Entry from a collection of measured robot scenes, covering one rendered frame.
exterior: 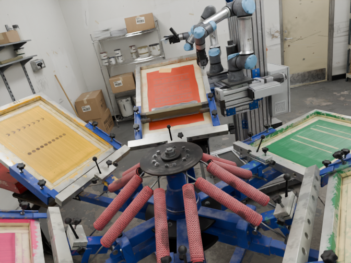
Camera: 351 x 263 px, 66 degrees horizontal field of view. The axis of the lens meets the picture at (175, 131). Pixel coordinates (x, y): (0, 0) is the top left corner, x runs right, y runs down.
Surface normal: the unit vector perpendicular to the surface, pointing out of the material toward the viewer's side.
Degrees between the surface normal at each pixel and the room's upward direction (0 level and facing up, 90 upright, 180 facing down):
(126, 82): 90
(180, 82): 32
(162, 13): 90
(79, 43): 90
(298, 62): 90
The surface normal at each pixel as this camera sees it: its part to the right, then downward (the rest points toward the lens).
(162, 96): -0.16, -0.55
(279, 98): 0.22, 0.35
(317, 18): 0.00, 0.40
